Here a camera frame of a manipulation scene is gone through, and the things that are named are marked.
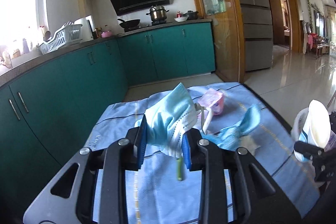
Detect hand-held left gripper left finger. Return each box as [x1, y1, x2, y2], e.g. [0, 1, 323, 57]
[23, 115, 149, 224]

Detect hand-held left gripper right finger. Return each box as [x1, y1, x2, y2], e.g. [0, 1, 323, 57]
[182, 128, 305, 224]

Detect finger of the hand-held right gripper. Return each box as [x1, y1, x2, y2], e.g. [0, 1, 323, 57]
[328, 112, 336, 132]
[293, 141, 325, 162]

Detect white paper cup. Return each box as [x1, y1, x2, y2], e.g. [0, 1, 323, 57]
[294, 99, 336, 161]

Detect green vegetable stalk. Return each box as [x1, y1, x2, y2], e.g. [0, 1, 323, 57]
[175, 157, 185, 180]

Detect white bag-lined bin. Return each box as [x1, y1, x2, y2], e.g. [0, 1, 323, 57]
[291, 108, 310, 143]

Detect blue face mask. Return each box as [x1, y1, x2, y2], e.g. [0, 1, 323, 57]
[134, 83, 205, 159]

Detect light blue knit cloth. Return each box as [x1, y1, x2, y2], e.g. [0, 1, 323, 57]
[202, 105, 261, 151]

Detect blue checked tablecloth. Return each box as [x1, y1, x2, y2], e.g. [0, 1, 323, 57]
[84, 82, 322, 224]

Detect red wooden armchair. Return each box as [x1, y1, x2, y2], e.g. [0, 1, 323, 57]
[306, 32, 326, 56]

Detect teal base cabinets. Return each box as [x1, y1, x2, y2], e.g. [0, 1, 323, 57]
[0, 22, 216, 214]

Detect black gas stove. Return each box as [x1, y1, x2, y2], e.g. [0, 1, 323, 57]
[123, 21, 171, 31]

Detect green artificial vine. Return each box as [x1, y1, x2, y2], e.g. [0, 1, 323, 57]
[303, 0, 315, 30]

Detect black wok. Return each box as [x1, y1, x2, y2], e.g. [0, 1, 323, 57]
[117, 18, 141, 29]

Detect white countertop appliance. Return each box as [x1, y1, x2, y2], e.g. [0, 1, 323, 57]
[74, 15, 95, 41]

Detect steel stock pot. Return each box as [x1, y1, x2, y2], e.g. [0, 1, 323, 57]
[146, 5, 170, 22]

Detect white dish rack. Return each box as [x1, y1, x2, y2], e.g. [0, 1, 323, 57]
[38, 23, 83, 55]

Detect grey refrigerator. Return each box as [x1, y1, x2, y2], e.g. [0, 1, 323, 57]
[226, 0, 274, 72]

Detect black lidded pot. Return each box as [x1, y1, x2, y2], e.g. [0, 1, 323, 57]
[183, 10, 199, 20]

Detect wood-framed glass door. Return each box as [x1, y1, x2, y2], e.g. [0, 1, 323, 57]
[188, 0, 246, 83]

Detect kitchen window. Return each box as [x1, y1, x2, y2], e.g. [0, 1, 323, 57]
[0, 0, 49, 46]

